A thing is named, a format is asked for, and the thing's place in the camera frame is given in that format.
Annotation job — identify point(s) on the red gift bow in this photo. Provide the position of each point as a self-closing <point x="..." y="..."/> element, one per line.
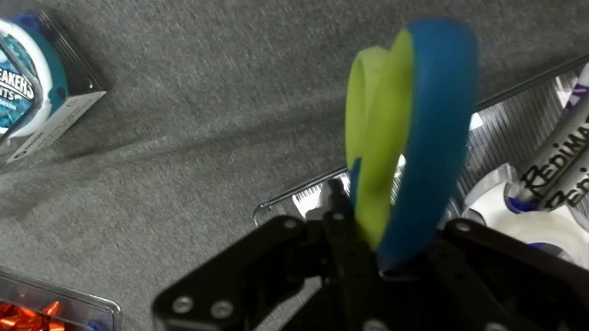
<point x="25" y="318"/>

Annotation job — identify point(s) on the clear acrylic display stand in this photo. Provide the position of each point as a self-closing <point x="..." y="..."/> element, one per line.
<point x="85" y="88"/>

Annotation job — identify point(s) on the blue and green wristband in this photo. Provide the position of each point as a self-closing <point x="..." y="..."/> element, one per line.
<point x="408" y="119"/>

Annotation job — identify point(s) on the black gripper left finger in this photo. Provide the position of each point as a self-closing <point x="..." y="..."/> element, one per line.
<point x="242" y="285"/>

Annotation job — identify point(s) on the silver Redimark marker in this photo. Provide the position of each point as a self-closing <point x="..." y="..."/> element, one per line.
<point x="558" y="171"/>

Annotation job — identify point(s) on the clear tray of bows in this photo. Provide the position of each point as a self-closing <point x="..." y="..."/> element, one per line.
<point x="28" y="303"/>

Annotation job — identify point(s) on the blue mint tin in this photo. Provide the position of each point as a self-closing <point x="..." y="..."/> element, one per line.
<point x="32" y="75"/>

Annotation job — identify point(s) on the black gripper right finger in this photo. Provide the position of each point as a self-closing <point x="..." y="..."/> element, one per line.
<point x="492" y="281"/>

